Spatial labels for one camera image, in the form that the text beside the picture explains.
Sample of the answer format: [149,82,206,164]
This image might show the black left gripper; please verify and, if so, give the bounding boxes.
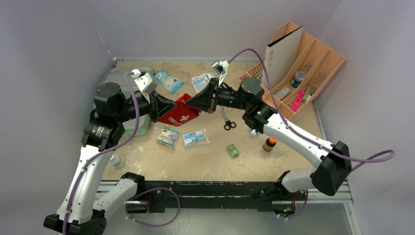
[115,89,177,123]

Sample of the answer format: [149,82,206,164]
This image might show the white gauze dressing packet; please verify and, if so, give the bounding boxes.
[191,73,211,93]

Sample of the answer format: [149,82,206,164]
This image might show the red first aid pouch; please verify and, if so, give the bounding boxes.
[157,93,201,127]

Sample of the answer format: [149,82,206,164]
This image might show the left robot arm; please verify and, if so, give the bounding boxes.
[43,82,177,235]

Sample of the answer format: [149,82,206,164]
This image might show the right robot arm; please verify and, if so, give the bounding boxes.
[185,77,352,199]

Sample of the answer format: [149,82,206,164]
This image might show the green small medicine box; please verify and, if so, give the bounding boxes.
[226,144,240,158]

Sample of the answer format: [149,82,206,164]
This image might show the blue white wipes packet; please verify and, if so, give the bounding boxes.
[154,70,184,94]

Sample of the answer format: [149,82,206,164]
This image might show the green white mask packet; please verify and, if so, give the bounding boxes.
[157,126,180,148]

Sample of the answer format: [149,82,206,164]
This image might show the clear zip bag of pads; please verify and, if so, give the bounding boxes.
[182,128,210,148]

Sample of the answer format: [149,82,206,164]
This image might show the mint green storage case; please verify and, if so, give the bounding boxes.
[92,66,154,138]

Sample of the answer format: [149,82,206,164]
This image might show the white blue bandage roll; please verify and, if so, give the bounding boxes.
[250,129,258,138]

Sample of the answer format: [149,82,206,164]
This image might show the brown bottle orange cap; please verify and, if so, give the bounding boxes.
[263,137,277,152]

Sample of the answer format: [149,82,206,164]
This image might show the grey box in organizer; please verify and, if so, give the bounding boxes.
[274,86,292,100]

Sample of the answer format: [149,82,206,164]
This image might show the white folder in organizer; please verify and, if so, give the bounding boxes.
[261,26,303,89]

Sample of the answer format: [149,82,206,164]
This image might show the pink marker in organizer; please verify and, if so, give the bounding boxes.
[291,90,305,112]

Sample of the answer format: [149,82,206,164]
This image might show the black handled medical scissors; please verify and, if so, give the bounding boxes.
[220,106,236,131]

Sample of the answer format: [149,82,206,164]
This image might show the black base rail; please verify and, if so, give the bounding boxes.
[133,181,305,214]

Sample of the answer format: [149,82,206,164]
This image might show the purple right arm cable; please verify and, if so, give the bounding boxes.
[227,48,396,221]

